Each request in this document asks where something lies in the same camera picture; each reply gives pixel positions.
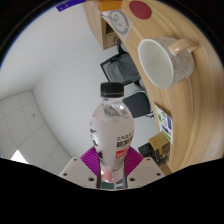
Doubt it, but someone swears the wooden side desk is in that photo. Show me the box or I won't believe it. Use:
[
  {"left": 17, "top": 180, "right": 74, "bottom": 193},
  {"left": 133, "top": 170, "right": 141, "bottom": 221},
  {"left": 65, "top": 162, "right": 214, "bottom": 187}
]
[{"left": 83, "top": 1, "right": 121, "bottom": 51}]

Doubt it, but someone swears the speckled white mug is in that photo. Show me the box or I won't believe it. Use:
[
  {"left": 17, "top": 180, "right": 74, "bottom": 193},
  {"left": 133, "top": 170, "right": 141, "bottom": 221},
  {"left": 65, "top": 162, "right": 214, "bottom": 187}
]
[{"left": 137, "top": 36, "right": 199, "bottom": 90}]

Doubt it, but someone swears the dark grey office chair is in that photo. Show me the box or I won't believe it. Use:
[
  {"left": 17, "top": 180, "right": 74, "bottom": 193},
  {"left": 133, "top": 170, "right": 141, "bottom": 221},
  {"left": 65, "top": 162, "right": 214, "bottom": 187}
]
[{"left": 121, "top": 90, "right": 154, "bottom": 119}]

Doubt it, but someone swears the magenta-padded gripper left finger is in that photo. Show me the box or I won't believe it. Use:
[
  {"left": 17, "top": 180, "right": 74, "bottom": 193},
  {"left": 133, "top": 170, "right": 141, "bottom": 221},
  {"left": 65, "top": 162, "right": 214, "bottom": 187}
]
[{"left": 59, "top": 145, "right": 102, "bottom": 189}]

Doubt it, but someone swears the white green purple leaflet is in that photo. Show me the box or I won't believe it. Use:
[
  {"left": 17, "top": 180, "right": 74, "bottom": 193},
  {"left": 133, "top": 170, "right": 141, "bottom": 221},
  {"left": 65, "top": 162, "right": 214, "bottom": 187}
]
[{"left": 154, "top": 104, "right": 174, "bottom": 145}]

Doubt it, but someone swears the flat round red coaster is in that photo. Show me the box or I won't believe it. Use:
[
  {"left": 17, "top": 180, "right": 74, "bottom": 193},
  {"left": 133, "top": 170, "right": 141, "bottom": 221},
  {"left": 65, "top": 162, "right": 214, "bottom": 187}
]
[{"left": 128, "top": 0, "right": 153, "bottom": 20}]

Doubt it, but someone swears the wooden holder with black boxes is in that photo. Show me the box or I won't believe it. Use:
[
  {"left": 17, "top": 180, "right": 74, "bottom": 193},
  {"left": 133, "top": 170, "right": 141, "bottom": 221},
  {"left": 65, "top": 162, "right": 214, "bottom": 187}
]
[{"left": 137, "top": 132, "right": 173, "bottom": 168}]

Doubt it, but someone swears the clear black-capped drink bottle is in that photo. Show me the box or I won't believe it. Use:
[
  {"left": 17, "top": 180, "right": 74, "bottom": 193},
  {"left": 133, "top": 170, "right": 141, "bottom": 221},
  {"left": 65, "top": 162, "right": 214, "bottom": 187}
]
[{"left": 89, "top": 81, "right": 135, "bottom": 184}]

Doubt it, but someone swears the black mesh office chair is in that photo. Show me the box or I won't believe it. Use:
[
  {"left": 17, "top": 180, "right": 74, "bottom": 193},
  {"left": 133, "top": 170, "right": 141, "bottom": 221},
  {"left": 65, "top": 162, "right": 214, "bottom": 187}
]
[{"left": 99, "top": 51, "right": 143, "bottom": 86}]

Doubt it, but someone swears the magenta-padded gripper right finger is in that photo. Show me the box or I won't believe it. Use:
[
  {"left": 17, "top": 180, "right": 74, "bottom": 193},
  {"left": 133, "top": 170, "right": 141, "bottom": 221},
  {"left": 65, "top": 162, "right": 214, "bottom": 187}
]
[{"left": 121, "top": 145, "right": 166, "bottom": 189}]

